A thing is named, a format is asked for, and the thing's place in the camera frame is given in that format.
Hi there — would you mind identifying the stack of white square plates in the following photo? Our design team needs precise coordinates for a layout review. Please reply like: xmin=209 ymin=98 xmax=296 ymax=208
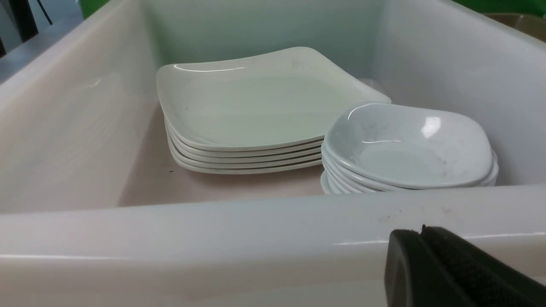
xmin=156 ymin=47 xmax=392 ymax=175

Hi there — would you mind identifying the olive brown plastic bin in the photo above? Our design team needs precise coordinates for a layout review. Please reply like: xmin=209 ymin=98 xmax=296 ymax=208
xmin=485 ymin=13 xmax=546 ymax=42

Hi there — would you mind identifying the stack of white bowls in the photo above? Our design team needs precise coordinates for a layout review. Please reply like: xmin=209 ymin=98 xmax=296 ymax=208
xmin=321 ymin=103 xmax=499 ymax=193

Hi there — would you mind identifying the large white plastic tub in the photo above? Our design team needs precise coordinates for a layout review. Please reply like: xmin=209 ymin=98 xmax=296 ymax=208
xmin=1 ymin=0 xmax=545 ymax=307

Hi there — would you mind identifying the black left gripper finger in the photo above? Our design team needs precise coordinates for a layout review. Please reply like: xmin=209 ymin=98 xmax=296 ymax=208
xmin=384 ymin=226 xmax=546 ymax=307

